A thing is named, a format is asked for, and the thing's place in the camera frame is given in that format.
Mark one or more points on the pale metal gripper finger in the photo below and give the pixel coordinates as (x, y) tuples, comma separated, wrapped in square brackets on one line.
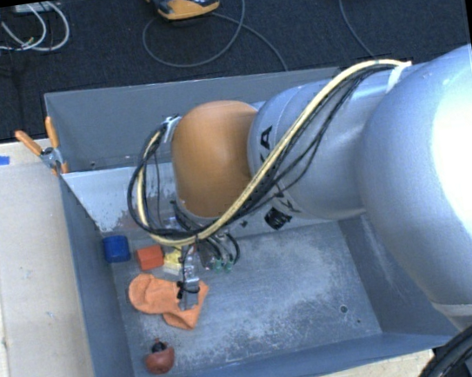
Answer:
[(185, 299), (193, 287)]

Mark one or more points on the orange cloth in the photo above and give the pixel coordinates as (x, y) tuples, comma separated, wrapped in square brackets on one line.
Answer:
[(153, 294)]

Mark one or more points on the orange block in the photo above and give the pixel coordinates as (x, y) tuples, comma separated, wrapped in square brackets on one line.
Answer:
[(150, 258)]

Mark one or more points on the red-brown round toy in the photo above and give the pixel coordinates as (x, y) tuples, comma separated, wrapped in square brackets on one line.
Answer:
[(160, 360)]

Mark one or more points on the blue cup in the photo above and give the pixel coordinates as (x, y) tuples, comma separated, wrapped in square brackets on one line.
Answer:
[(116, 248)]

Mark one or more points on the grey metal bin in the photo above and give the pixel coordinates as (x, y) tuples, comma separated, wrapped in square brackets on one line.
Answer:
[(279, 299)]

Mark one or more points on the pale flat board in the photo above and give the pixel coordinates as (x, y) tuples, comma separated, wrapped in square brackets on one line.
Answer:
[(34, 279)]

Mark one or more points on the black cylinder on white bracket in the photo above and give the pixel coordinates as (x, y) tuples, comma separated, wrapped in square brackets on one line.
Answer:
[(277, 217)]

